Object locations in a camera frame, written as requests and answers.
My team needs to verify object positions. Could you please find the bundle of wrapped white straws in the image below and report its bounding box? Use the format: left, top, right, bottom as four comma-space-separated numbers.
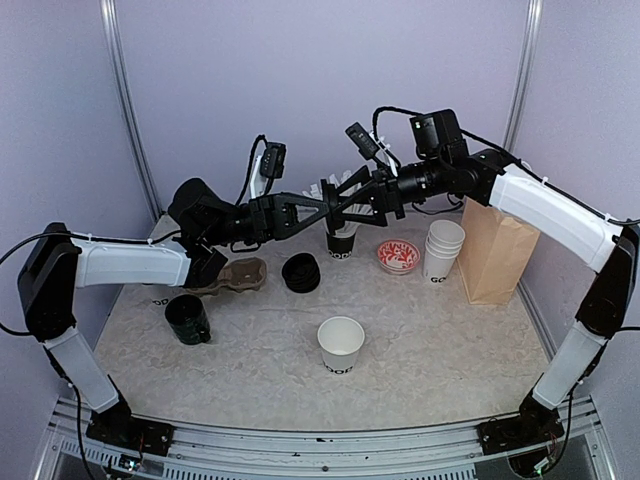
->
303, 167, 386, 237

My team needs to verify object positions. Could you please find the stack of black lids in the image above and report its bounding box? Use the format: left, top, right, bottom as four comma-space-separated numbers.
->
281, 252, 321, 294

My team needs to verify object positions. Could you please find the brown paper bag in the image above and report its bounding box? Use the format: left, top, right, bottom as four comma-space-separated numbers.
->
457, 199, 540, 305

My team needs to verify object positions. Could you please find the red patterned bowl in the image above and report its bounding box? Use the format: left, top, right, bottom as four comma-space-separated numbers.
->
376, 239, 421, 275

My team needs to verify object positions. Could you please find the left aluminium post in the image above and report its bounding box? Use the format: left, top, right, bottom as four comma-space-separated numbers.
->
99, 0, 163, 221

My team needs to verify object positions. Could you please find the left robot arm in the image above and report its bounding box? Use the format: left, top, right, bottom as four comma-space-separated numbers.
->
18, 178, 330, 445

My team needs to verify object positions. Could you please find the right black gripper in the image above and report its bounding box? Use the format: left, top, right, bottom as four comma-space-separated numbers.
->
330, 154, 448, 225

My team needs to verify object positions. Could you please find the stack of white paper cups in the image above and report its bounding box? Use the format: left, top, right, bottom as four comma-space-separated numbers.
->
423, 220, 466, 286

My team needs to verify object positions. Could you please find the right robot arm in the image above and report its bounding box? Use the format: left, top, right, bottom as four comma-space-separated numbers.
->
324, 109, 639, 444

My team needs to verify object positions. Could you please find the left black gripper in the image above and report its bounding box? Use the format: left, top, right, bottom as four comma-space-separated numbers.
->
204, 191, 331, 245

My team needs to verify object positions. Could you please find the aluminium front rail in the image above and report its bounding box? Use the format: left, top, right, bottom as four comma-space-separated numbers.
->
39, 394, 616, 480

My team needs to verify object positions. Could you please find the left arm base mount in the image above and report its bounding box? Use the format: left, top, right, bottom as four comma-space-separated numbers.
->
86, 415, 175, 457

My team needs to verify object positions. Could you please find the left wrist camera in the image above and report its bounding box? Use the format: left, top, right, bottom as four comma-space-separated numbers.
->
247, 134, 286, 199

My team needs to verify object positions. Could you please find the cardboard cup carrier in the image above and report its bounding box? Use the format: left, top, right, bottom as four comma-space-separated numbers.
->
187, 257, 267, 296

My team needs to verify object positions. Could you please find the aluminium post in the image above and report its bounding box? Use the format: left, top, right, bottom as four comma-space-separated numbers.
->
99, 0, 163, 221
503, 0, 544, 151

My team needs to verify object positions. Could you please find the right aluminium post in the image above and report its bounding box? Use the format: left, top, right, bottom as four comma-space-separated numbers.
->
503, 0, 544, 151

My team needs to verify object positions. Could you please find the black cup holding straws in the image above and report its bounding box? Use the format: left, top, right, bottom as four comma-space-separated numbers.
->
326, 229, 357, 260

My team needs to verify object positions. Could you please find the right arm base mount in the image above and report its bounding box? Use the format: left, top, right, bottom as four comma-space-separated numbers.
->
477, 409, 565, 455

